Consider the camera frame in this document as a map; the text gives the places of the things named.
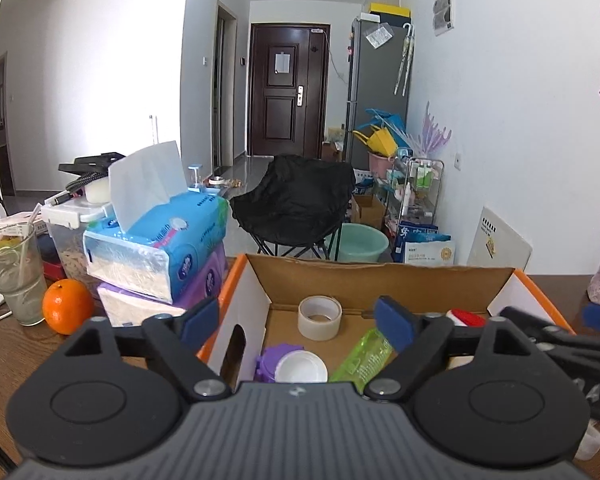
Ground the metal storage rack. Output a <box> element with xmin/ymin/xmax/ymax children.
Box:
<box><xmin>384</xmin><ymin>157</ymin><xmax>444</xmax><ymax>228</ymax></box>

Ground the clear glass cup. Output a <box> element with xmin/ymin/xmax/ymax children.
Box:
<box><xmin>0</xmin><ymin>224</ymin><xmax>47</xmax><ymax>326</ymax></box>

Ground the clear food container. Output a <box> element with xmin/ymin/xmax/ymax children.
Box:
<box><xmin>41</xmin><ymin>177</ymin><xmax>114</xmax><ymax>296</ymax></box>

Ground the white board against wall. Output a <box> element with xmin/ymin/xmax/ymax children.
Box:
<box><xmin>467</xmin><ymin>206</ymin><xmax>532</xmax><ymax>270</ymax></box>

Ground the purple bottle cap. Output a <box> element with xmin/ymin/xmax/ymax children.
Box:
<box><xmin>254</xmin><ymin>344</ymin><xmax>303</xmax><ymax>384</ymax></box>

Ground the grey refrigerator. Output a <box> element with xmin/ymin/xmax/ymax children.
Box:
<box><xmin>343</xmin><ymin>13</ymin><xmax>415</xmax><ymax>169</ymax></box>

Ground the purple tissue pack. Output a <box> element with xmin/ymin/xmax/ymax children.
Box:
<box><xmin>97</xmin><ymin>243</ymin><xmax>228</xmax><ymax>327</ymax></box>

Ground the red cardboard pumpkin box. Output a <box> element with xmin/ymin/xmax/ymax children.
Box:
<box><xmin>198</xmin><ymin>254</ymin><xmax>568</xmax><ymax>382</ymax></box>

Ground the blue tissue pack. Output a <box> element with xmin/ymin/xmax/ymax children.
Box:
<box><xmin>83</xmin><ymin>141</ymin><xmax>230</xmax><ymax>300</ymax></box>

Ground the green plastic basin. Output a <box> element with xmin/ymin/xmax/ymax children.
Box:
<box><xmin>327</xmin><ymin>223</ymin><xmax>389</xmax><ymax>263</ymax></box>

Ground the white round lid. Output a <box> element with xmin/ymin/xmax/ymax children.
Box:
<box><xmin>274</xmin><ymin>350</ymin><xmax>328</xmax><ymax>384</ymax></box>

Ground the dark brown door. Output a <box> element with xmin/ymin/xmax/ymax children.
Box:
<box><xmin>247</xmin><ymin>23</ymin><xmax>330</xmax><ymax>158</ymax></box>

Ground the white tape roll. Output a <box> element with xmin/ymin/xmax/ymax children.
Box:
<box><xmin>298</xmin><ymin>296</ymin><xmax>342</xmax><ymax>341</ymax></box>

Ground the red white lint brush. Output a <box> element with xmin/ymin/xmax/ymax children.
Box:
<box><xmin>446</xmin><ymin>309</ymin><xmax>486</xmax><ymax>327</ymax></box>

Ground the orange fruit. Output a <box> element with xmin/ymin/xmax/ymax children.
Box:
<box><xmin>42</xmin><ymin>278</ymin><xmax>95</xmax><ymax>336</ymax></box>

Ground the beige plug adapter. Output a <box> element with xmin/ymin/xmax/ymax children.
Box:
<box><xmin>574</xmin><ymin>419</ymin><xmax>600</xmax><ymax>462</ymax></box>

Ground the green spray bottle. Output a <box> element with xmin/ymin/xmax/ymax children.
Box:
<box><xmin>329</xmin><ymin>328</ymin><xmax>393</xmax><ymax>393</ymax></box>

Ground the black folding chair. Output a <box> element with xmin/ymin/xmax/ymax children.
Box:
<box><xmin>230</xmin><ymin>155</ymin><xmax>355</xmax><ymax>260</ymax></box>

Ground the yellow blue bags pile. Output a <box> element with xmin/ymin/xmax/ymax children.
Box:
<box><xmin>352</xmin><ymin>108</ymin><xmax>408</xmax><ymax>158</ymax></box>

